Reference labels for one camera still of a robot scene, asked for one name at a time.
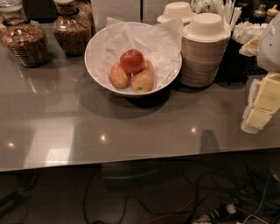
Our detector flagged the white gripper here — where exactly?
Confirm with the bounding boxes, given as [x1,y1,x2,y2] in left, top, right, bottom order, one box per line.
[239,13,280,134]

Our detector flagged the red top apple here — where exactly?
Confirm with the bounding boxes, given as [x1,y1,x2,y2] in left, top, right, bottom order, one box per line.
[120,49,144,74]

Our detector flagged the back partly hidden apple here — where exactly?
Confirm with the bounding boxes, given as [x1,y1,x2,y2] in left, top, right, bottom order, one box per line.
[143,59,154,74]

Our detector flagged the front yellow-red apple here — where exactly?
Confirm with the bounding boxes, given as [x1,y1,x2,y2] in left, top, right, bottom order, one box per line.
[130,70,154,93]

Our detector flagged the yellow-red apple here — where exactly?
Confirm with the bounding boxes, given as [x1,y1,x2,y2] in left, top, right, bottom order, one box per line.
[109,62,131,88]
[130,70,154,93]

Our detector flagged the white ceramic bowl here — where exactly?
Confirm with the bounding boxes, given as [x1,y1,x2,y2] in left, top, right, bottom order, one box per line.
[84,27,169,97]

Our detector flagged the left yellow-red apple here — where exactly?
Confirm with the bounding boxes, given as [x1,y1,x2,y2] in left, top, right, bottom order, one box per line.
[109,62,131,88]

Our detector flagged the black condiment organizer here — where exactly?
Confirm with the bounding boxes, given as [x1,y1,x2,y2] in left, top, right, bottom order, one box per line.
[214,39,267,85]

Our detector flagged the dark bottle with cap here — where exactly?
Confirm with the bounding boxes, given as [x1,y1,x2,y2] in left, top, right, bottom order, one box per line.
[249,4,266,24]

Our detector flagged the front stack paper bowls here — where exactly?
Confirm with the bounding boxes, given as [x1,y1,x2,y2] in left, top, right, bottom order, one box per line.
[178,13,231,88]

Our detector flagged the white stir sticks bundle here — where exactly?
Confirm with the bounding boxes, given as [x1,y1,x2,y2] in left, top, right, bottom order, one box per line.
[191,0,242,31]

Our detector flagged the white tissue paper liner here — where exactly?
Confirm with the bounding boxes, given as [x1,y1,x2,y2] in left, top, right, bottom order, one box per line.
[94,18,183,93]

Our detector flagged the power strip on floor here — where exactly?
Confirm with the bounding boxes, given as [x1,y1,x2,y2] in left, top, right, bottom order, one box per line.
[192,204,237,224]

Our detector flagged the rear glass jar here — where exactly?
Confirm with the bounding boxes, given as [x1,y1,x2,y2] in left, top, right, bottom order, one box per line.
[75,0,95,36]

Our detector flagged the middle glass cereal jar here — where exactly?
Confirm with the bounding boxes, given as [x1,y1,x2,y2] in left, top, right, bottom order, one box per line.
[52,0,91,56]

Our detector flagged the glass cereal jar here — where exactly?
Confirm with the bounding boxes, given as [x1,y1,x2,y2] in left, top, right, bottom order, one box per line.
[52,0,91,56]
[0,0,49,67]

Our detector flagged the left glass cereal jar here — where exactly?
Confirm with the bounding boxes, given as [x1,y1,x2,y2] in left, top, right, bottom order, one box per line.
[0,0,49,67]

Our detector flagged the black floor cables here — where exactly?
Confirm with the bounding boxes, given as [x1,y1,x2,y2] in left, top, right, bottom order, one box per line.
[82,161,280,224]

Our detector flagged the white floor cable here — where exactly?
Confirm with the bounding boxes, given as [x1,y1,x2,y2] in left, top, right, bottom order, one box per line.
[241,171,272,224]

